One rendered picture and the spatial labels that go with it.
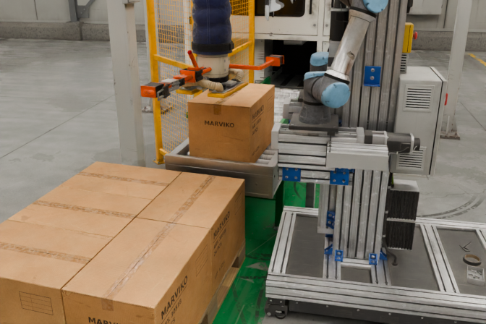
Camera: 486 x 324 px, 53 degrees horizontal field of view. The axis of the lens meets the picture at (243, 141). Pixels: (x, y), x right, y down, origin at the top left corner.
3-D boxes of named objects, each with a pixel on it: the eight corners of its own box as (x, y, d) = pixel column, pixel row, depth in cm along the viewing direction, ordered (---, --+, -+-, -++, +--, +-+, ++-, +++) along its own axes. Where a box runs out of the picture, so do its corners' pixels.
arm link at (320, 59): (304, 77, 269) (306, 53, 265) (317, 74, 279) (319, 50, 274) (323, 80, 262) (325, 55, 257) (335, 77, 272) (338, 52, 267)
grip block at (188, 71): (186, 78, 251) (186, 66, 249) (204, 79, 248) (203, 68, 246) (178, 81, 244) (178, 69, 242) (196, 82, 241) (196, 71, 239)
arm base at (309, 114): (330, 116, 233) (332, 95, 230) (330, 125, 219) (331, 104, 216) (299, 114, 236) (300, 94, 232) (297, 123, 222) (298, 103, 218)
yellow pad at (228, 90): (232, 83, 284) (232, 75, 283) (248, 84, 281) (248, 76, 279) (207, 97, 255) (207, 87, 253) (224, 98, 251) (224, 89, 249)
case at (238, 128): (221, 133, 360) (220, 81, 347) (273, 139, 349) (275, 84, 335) (189, 163, 306) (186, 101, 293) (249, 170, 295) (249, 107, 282)
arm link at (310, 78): (321, 95, 231) (322, 67, 227) (335, 102, 219) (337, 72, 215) (298, 97, 228) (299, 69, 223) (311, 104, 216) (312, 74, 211)
